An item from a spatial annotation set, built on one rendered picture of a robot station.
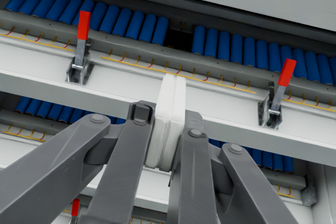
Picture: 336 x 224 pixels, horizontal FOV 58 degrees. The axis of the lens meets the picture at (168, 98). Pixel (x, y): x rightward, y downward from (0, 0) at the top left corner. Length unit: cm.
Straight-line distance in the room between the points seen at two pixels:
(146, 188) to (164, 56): 23
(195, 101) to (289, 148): 15
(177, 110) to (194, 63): 29
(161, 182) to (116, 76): 21
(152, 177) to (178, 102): 40
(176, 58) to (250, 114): 13
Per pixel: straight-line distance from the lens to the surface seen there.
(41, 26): 47
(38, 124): 58
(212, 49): 47
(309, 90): 48
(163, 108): 15
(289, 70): 42
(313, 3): 36
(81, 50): 41
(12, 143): 60
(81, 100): 44
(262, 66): 48
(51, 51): 46
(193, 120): 16
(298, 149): 47
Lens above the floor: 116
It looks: 34 degrees down
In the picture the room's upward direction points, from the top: 14 degrees clockwise
